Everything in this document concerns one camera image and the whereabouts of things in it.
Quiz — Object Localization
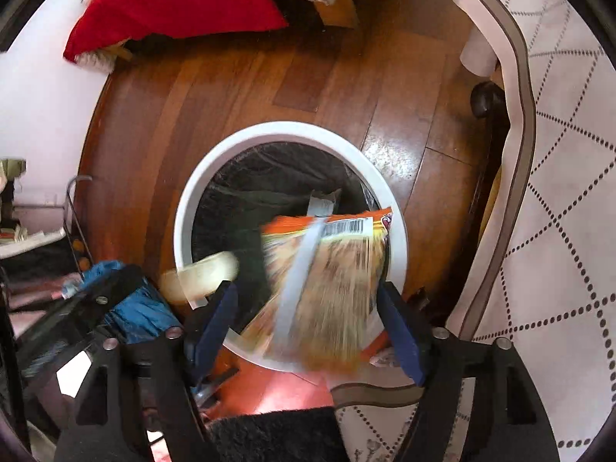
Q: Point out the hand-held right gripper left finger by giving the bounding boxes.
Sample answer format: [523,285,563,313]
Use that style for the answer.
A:
[53,280,240,462]

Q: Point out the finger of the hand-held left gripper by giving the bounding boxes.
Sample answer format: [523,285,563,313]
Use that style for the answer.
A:
[14,264,147,347]

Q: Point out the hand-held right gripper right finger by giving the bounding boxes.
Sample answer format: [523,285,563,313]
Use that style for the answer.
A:
[378,280,561,462]

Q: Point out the blue cloth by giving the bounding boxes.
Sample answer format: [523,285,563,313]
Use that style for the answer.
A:
[62,260,181,345]

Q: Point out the orange snack packet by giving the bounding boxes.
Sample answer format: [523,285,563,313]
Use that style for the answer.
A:
[238,207,395,376]

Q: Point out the white round trash bin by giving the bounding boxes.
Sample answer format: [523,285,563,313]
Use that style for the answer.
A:
[174,122,410,374]

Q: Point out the cream rounded object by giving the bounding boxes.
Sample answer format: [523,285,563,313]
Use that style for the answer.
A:
[159,251,240,306]

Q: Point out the orange plastic sheet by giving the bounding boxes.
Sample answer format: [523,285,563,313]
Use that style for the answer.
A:
[207,341,338,417]

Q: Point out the black fuzzy mat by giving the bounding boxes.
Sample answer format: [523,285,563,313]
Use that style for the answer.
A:
[207,407,350,462]

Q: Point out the grey wrapper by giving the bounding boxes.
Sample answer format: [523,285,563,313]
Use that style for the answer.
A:
[308,187,343,218]

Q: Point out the black bin liner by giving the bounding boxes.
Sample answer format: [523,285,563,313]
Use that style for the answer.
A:
[191,142,386,299]

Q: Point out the white dotted cloth grey border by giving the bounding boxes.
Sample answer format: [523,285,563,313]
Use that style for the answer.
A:
[332,0,616,462]

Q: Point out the dark wooden furniture leg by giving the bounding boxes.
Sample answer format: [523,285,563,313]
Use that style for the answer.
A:
[469,81,512,193]

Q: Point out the red cloth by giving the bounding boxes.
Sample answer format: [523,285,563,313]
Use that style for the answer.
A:
[64,0,290,64]

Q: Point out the wooden furniture panel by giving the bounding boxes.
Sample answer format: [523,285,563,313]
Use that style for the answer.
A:
[313,0,360,30]

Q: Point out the metal wire rack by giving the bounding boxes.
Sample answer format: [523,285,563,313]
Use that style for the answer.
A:
[62,176,95,270]

